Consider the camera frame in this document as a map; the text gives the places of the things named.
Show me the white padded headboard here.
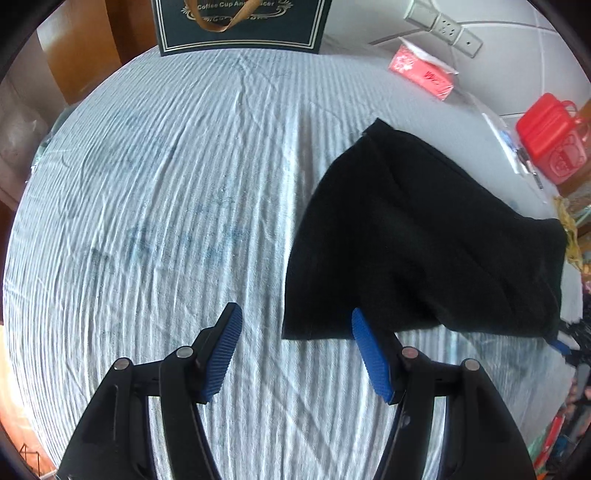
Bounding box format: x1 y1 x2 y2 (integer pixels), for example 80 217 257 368
318 0 591 126

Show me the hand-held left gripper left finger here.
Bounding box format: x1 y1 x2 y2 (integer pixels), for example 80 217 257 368
55 302 244 480

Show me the red tissue pack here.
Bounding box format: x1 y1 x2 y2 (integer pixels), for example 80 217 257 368
387 37 461 102

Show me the mustard yellow cloth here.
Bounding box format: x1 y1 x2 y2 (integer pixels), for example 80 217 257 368
553 196 585 269

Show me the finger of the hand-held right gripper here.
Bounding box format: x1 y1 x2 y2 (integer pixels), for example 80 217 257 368
547 323 579 366

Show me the red bear carry case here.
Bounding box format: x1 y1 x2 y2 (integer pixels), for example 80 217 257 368
515 94 590 186

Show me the white power socket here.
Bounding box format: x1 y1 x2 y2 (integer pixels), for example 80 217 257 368
431 13 463 45

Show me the black garment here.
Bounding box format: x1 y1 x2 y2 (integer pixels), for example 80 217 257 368
281 117 569 343

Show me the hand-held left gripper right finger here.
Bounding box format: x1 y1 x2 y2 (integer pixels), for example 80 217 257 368
351 307 539 480

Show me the white round-hole wall socket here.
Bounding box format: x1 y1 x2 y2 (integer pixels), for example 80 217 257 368
456 28 484 59

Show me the wooden bed frame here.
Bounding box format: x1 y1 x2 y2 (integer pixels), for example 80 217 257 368
36 0 158 106

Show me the dark gift box gold ribbon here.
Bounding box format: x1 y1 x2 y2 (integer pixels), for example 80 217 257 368
152 0 331 57

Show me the clear plastic bag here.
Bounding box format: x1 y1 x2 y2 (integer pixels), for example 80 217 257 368
482 113 530 175

